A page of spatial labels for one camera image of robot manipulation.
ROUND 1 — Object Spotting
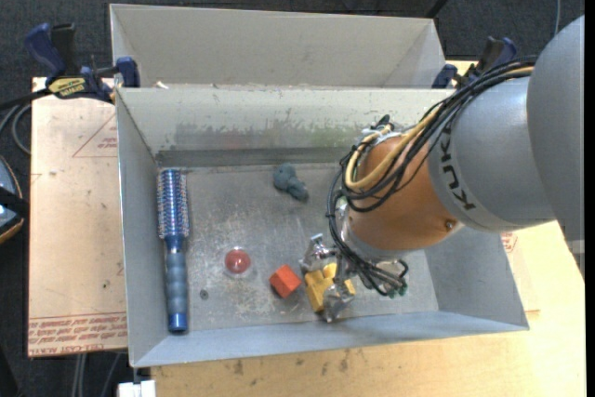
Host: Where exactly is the grey metal bin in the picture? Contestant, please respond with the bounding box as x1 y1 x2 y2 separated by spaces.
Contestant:
109 3 531 369

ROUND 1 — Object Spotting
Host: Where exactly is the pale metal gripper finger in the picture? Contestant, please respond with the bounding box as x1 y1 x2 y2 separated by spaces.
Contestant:
322 282 357 324
298 232 337 276

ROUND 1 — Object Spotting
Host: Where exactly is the red ball in clear cup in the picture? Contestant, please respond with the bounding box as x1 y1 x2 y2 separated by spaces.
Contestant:
222 245 256 280

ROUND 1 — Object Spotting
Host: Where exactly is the yellow toy block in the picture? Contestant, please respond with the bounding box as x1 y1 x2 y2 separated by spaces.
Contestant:
303 261 357 313

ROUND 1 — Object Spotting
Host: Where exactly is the blue round hairbrush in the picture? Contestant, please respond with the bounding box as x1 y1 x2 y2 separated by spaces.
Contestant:
155 167 192 335

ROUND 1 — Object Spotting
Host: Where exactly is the orange block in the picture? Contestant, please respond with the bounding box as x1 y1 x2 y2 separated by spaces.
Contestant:
269 264 303 299

